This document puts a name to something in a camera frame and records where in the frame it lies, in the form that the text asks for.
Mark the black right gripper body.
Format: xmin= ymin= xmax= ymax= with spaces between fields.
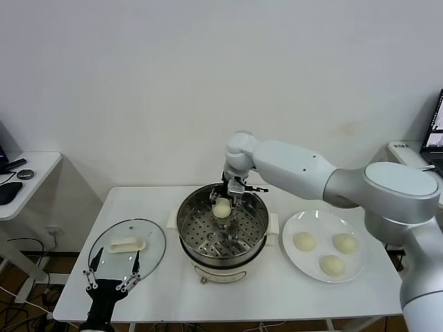
xmin=219 ymin=169 xmax=247 ymax=201

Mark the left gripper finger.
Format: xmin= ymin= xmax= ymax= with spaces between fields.
xmin=82 ymin=246 xmax=105 ymax=291
xmin=116 ymin=249 xmax=142 ymax=292

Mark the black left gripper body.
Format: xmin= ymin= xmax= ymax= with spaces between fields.
xmin=86 ymin=279 xmax=128 ymax=322

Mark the white steamed baozi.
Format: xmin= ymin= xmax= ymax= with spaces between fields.
xmin=332 ymin=233 xmax=359 ymax=255
xmin=211 ymin=197 xmax=232 ymax=219
xmin=318 ymin=255 xmax=346 ymax=278
xmin=293 ymin=232 xmax=318 ymax=252

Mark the glass lid with white handle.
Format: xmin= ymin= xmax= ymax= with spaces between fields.
xmin=88 ymin=217 xmax=168 ymax=288

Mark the perforated steel steamer basket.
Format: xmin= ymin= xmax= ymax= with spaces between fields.
xmin=176 ymin=183 xmax=270 ymax=259

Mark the white electric cooking pot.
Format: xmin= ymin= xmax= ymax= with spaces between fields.
xmin=165 ymin=210 xmax=280 ymax=286

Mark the white round plate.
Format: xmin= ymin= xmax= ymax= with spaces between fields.
xmin=282 ymin=210 xmax=368 ymax=284

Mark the white desk holding mouse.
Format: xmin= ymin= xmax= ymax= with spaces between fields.
xmin=0 ymin=151 xmax=66 ymax=304

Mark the black computer mouse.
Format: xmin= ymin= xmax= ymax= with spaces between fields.
xmin=0 ymin=182 xmax=24 ymax=206

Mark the black remote stick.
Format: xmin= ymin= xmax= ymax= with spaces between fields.
xmin=5 ymin=158 xmax=28 ymax=171

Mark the dark monitor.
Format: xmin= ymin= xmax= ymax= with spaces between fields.
xmin=0 ymin=120 xmax=24 ymax=176

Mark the white desk holding laptop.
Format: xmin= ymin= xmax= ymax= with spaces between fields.
xmin=387 ymin=140 xmax=443 ymax=172

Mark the open black laptop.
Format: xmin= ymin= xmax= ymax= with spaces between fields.
xmin=419 ymin=89 xmax=443 ymax=174

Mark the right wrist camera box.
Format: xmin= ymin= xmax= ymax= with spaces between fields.
xmin=228 ymin=178 xmax=245 ymax=196

